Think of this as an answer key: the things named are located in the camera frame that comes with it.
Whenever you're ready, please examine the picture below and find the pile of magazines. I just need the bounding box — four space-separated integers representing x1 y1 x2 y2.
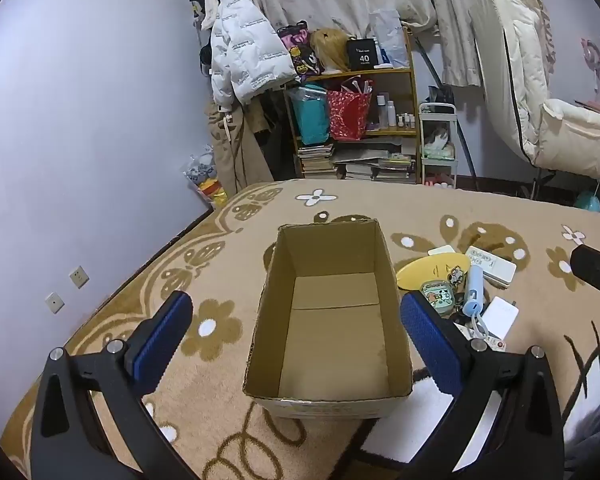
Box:
332 142 418 183

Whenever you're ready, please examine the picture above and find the bag of plush toys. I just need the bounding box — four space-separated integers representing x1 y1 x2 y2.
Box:
182 145 228 208

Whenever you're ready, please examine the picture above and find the pale blue power bank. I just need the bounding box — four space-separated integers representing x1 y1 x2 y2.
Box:
462 263 483 317

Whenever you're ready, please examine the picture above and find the white trolley cart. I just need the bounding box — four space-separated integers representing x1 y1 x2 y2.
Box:
417 101 461 188

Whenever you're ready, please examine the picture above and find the yellow oval case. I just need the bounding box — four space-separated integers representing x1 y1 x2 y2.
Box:
396 254 472 292

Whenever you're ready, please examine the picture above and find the beige flower printed blanket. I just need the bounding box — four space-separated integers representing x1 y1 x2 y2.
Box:
0 178 600 480

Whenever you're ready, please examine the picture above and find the row of toiletry bottles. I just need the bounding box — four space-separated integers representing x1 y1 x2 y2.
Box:
377 92 418 131

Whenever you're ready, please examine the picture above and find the wooden shelf unit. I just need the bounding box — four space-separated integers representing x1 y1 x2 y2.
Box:
282 27 421 183

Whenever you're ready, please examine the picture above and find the dark keyring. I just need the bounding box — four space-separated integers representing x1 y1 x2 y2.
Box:
450 290 468 326

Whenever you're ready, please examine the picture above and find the black cartoon printed bag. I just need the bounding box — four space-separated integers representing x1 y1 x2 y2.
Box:
277 20 325 83

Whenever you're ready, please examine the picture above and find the stack of books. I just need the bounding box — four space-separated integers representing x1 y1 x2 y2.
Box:
296 144 337 179

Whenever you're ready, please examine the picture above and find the black box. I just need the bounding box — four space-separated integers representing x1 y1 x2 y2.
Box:
346 37 383 69

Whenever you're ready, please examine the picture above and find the teal bag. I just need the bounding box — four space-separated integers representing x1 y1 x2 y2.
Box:
286 85 331 146

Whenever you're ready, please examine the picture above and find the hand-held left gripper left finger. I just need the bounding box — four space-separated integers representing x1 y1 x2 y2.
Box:
29 290 203 480

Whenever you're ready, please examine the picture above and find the grey fuzzy cloth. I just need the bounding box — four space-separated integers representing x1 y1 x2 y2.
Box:
565 390 600 480

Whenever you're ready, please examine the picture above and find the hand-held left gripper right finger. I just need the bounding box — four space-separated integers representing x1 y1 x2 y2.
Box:
392 290 566 480

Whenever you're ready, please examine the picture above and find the white puffer jacket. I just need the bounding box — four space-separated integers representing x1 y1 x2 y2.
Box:
200 0 301 111

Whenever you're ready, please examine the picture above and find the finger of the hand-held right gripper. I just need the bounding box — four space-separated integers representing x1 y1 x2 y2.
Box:
570 245 600 312

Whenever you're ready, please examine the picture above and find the cream padded recliner chair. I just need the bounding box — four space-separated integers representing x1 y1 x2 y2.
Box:
469 0 600 181

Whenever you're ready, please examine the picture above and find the cardboard box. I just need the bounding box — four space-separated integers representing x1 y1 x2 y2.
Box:
242 218 413 420

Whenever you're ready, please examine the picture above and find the beige coat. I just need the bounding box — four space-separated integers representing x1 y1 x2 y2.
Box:
209 100 276 196

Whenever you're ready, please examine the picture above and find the clear plastic bag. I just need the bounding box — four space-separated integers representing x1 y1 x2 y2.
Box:
370 7 411 68

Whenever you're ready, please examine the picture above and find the blonde wig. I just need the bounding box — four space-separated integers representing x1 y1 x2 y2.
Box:
310 27 353 73

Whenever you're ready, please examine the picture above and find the red gift bag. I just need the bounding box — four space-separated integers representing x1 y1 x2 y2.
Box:
327 77 374 142

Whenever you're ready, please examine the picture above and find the green cartoon earphone case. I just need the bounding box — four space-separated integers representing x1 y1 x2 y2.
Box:
420 280 456 317

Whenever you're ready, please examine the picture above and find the white charger block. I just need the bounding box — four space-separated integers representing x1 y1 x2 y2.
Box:
480 296 520 336

